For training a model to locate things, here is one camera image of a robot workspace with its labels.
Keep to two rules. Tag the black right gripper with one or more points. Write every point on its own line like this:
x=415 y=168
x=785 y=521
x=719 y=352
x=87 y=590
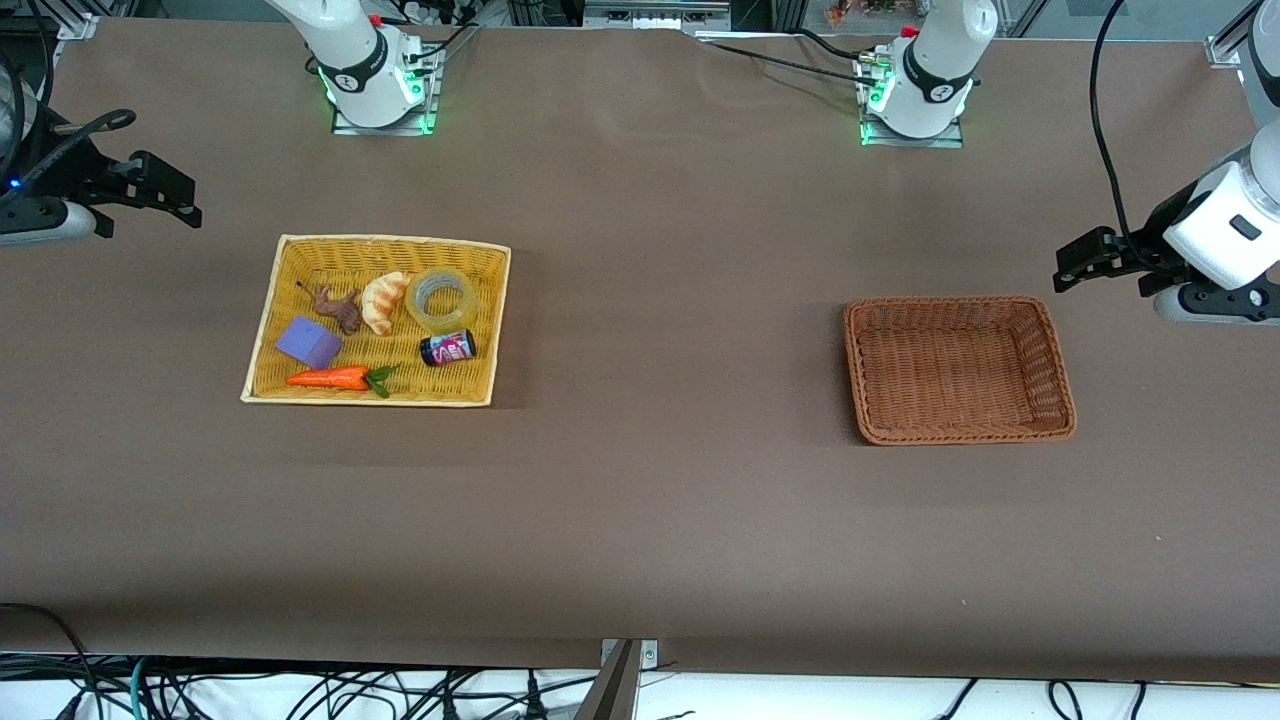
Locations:
x=72 y=172

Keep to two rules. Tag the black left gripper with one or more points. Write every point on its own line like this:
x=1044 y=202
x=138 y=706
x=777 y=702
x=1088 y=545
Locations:
x=1147 y=244

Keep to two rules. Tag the clear yellowish tape roll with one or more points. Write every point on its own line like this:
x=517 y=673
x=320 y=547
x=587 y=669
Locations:
x=463 y=310

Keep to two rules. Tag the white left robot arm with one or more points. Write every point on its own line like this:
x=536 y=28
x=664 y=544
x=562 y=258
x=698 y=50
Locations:
x=930 y=70

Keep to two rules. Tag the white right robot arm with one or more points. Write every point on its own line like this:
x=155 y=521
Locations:
x=360 y=70

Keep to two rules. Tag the brown wicker basket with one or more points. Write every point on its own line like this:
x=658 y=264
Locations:
x=960 y=370

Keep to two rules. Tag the purple foam block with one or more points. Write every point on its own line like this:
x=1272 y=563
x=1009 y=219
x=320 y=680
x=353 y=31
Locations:
x=307 y=342

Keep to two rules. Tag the brown toy animal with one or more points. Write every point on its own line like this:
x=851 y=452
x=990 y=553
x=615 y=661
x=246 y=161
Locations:
x=340 y=308

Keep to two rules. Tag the toy croissant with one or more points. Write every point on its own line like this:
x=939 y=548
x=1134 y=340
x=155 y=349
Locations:
x=381 y=303

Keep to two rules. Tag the orange toy carrot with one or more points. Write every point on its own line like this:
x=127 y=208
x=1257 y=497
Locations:
x=330 y=378

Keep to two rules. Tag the small black pink can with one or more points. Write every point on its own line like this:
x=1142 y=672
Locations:
x=448 y=348

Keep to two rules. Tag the yellow wicker basket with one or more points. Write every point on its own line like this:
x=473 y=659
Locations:
x=460 y=385

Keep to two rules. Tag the grey metal box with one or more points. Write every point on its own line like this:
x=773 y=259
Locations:
x=655 y=15

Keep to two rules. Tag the grey metal bar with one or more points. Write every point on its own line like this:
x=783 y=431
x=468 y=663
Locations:
x=612 y=690

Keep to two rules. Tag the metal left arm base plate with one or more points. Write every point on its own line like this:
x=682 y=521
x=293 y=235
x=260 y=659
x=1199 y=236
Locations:
x=955 y=140

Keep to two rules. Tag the aluminium frame profile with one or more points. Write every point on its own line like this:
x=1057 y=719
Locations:
x=78 y=24
x=1228 y=45

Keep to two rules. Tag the metal table edge bracket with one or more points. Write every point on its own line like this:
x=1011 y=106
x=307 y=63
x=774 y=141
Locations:
x=648 y=654

